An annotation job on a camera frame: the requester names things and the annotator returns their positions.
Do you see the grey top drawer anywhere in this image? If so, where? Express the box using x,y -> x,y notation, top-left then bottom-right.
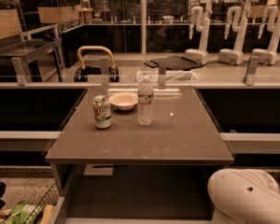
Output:
51,166 -> 214,224

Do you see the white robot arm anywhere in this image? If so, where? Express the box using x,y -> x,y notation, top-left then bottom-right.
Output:
207,169 -> 280,224

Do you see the clear water bottle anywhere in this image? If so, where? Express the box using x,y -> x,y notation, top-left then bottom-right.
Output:
138,76 -> 154,126

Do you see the white bowl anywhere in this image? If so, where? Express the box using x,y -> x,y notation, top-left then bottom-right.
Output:
109,92 -> 138,111

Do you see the green white soda can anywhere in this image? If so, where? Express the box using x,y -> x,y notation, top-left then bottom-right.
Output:
92,95 -> 112,129

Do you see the clear plastic bin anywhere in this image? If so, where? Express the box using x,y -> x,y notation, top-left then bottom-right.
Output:
135,70 -> 200,83

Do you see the black floor mat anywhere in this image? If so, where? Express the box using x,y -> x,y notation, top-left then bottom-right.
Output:
144,55 -> 202,71

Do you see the grey cabinet table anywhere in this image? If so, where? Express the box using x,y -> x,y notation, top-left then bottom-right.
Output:
44,85 -> 235,224

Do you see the white background robot left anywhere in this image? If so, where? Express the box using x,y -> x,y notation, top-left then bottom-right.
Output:
184,0 -> 224,65

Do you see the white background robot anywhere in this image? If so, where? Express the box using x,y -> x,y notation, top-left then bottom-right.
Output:
184,0 -> 224,65
217,0 -> 259,65
252,6 -> 280,65

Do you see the grey side table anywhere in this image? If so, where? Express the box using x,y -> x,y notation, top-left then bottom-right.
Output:
0,39 -> 64,82

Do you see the white background robot middle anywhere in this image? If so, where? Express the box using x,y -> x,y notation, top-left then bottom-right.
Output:
217,0 -> 259,65

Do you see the yellow sponge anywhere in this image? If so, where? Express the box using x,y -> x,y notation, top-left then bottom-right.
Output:
40,204 -> 55,224

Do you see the green snack bag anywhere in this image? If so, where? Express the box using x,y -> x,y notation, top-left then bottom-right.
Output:
1,202 -> 43,224

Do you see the white background robot right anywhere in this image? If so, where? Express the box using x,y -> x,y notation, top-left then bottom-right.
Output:
252,6 -> 280,65

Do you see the wire basket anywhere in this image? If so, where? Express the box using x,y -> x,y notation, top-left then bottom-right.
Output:
22,184 -> 59,224

